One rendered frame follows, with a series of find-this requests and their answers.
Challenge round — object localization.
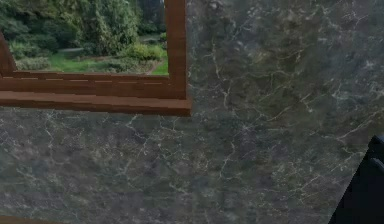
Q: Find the dark blue-black furniture piece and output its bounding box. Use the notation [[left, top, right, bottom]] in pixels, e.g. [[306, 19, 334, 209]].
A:
[[327, 134, 384, 224]]

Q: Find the brown wooden furniture edge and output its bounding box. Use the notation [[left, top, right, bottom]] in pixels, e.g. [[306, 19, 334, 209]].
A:
[[0, 215, 64, 224]]

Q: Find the brown wooden framed window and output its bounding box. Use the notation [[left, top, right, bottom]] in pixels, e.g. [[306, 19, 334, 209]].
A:
[[0, 0, 193, 118]]

